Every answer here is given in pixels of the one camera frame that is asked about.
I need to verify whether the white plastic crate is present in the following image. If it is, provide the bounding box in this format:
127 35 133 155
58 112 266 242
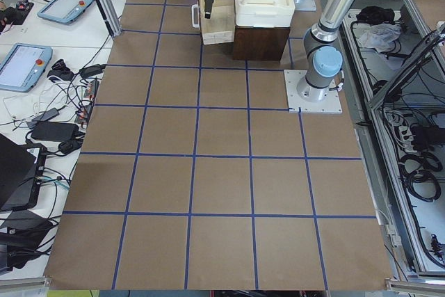
234 0 295 28

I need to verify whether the upper blue teach pendant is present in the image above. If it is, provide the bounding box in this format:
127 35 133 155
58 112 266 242
37 0 95 24

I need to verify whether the blue teach pendant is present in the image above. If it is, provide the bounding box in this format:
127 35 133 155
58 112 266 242
37 0 95 24
1 43 53 93

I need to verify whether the white crumpled cloth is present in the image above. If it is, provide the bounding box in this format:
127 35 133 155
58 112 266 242
357 24 402 53

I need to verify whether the lower blue teach pendant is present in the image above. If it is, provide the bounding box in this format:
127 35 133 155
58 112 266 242
1 43 53 93

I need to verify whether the black power adapter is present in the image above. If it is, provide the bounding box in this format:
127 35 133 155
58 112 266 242
31 122 79 142

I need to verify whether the black laptop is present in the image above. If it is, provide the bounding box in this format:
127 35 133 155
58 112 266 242
1 135 47 211

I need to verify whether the wooden drawer with white handle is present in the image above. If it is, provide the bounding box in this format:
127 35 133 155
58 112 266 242
191 0 235 45

